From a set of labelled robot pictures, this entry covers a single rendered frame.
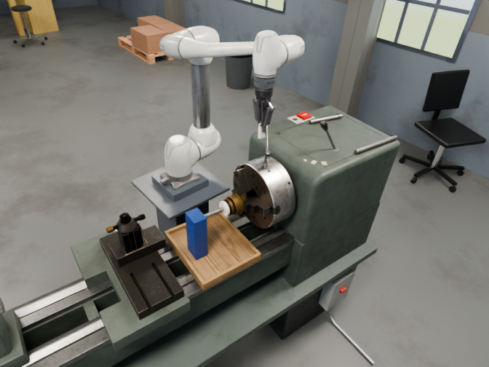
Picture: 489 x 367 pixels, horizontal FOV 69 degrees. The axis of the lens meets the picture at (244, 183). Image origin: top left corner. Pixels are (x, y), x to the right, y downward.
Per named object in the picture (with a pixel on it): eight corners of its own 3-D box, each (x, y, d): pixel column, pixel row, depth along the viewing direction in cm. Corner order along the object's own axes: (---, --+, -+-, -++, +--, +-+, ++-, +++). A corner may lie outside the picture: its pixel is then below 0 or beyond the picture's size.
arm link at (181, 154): (159, 170, 213) (156, 137, 200) (183, 158, 225) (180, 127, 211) (177, 181, 205) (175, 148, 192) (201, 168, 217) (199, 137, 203)
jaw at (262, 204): (261, 192, 160) (279, 204, 152) (261, 202, 163) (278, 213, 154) (241, 201, 155) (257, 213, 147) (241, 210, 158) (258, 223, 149)
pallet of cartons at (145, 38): (193, 55, 641) (191, 29, 614) (150, 64, 594) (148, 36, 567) (156, 38, 712) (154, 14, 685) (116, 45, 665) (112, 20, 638)
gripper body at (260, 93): (250, 84, 148) (249, 105, 153) (263, 91, 142) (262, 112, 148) (265, 81, 152) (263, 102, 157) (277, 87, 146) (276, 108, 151)
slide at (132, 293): (140, 229, 164) (138, 222, 161) (184, 296, 137) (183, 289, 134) (100, 245, 155) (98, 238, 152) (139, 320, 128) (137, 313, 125)
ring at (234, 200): (237, 187, 160) (220, 194, 155) (249, 198, 154) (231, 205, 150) (236, 202, 166) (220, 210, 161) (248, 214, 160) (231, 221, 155)
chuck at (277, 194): (244, 193, 186) (252, 144, 165) (282, 234, 169) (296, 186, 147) (230, 199, 182) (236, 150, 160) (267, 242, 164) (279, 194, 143)
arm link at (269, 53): (267, 78, 137) (287, 70, 146) (270, 36, 129) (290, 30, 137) (246, 72, 143) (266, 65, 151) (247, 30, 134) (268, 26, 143)
